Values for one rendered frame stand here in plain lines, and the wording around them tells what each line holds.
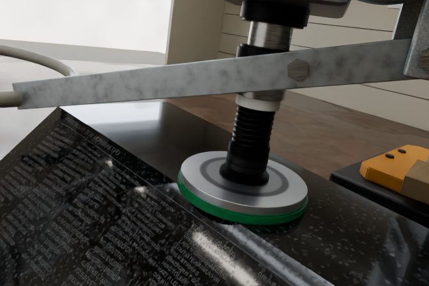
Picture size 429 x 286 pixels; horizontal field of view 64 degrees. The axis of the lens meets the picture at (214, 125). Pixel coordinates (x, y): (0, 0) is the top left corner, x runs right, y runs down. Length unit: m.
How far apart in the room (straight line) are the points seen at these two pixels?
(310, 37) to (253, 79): 7.21
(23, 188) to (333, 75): 0.66
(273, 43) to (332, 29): 6.93
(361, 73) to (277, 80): 0.10
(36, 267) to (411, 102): 6.41
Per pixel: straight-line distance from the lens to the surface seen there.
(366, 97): 7.00
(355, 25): 7.21
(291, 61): 0.47
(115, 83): 0.58
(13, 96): 0.70
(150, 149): 0.71
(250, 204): 0.50
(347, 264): 0.49
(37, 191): 0.81
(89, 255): 0.62
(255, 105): 0.51
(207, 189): 0.51
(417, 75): 0.46
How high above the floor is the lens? 1.11
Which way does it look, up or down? 16 degrees down
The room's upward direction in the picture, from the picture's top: 9 degrees clockwise
